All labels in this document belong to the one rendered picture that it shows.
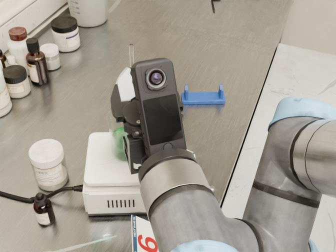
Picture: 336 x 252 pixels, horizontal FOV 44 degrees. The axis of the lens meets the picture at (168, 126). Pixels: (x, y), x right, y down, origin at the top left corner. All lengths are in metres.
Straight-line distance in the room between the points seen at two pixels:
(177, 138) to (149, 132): 0.03
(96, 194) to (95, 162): 0.05
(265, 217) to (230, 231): 0.06
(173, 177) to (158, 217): 0.04
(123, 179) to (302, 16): 1.54
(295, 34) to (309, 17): 0.10
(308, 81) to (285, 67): 0.07
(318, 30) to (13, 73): 1.48
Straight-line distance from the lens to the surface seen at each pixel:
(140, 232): 0.70
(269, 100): 1.01
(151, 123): 0.47
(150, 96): 0.47
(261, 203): 0.47
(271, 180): 0.46
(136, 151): 0.53
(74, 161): 0.85
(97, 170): 0.71
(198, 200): 0.42
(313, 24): 2.10
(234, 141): 0.89
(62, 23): 1.14
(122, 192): 0.70
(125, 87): 0.58
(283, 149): 0.45
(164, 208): 0.43
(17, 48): 1.04
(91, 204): 0.72
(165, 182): 0.44
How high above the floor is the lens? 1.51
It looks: 43 degrees down
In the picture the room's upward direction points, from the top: 2 degrees clockwise
